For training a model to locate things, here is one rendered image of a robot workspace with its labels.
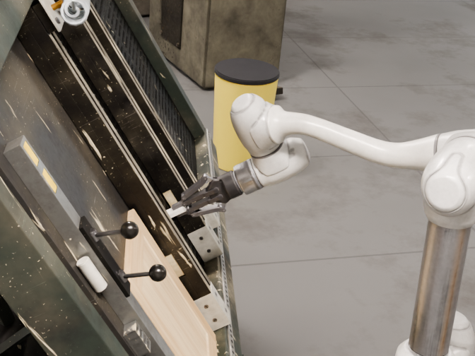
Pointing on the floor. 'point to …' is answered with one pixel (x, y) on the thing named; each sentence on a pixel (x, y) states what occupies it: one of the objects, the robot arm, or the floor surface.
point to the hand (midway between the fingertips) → (174, 211)
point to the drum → (247, 69)
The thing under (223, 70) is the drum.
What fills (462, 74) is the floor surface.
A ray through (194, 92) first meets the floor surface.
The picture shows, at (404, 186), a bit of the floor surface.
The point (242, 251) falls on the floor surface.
